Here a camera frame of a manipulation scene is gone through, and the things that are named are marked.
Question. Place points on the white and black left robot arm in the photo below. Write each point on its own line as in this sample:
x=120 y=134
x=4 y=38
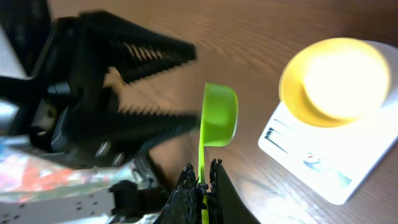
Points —
x=122 y=202

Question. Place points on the yellow plastic bowl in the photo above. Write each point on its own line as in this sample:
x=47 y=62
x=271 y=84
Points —
x=337 y=81

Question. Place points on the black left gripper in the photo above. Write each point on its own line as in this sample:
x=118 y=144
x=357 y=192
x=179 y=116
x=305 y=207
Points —
x=63 y=107

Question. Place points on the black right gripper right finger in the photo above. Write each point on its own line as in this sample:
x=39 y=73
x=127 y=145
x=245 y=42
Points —
x=225 y=206

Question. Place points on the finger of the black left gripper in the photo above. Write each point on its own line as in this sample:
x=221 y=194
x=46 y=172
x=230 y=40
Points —
x=136 y=52

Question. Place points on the green plastic measuring scoop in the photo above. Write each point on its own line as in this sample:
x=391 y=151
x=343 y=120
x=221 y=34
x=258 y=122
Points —
x=219 y=117

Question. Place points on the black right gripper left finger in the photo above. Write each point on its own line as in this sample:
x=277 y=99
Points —
x=185 y=203

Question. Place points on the white digital kitchen scale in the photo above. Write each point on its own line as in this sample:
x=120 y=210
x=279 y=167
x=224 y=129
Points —
x=331 y=161

